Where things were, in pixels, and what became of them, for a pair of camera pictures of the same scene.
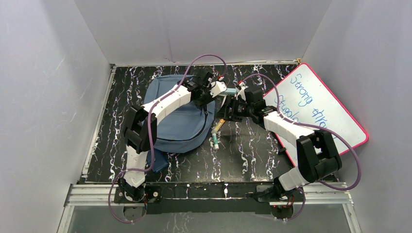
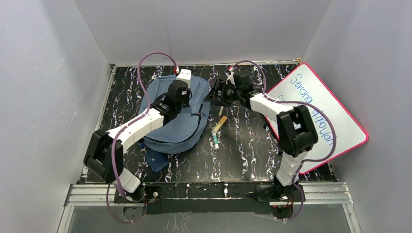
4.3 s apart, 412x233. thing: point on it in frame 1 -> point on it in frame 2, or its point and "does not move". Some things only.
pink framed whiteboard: (303, 97) does not move
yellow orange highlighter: (218, 125) does not move
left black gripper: (208, 93) -> (177, 93)
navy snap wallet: (161, 159) does not move
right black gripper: (230, 101) -> (220, 86)
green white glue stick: (215, 141) does not move
